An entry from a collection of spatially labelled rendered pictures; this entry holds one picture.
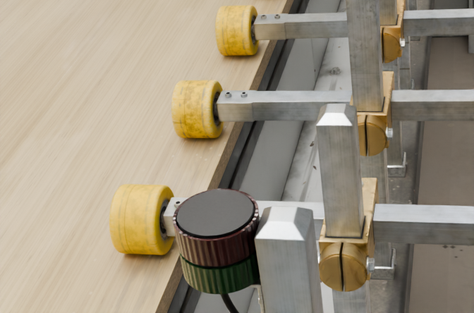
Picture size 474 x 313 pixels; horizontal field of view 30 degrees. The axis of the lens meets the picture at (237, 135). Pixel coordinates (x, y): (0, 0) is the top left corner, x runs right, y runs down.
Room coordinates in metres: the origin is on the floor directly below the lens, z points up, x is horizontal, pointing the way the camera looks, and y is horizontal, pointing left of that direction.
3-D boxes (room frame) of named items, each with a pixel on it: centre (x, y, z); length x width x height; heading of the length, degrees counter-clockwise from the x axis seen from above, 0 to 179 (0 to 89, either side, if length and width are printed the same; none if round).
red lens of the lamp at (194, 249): (0.50, 0.02, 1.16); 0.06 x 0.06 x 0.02
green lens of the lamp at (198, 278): (0.50, 0.02, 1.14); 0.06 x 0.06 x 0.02
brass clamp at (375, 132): (0.98, -0.18, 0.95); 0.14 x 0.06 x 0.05; 163
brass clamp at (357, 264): (0.74, -0.10, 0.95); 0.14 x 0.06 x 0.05; 163
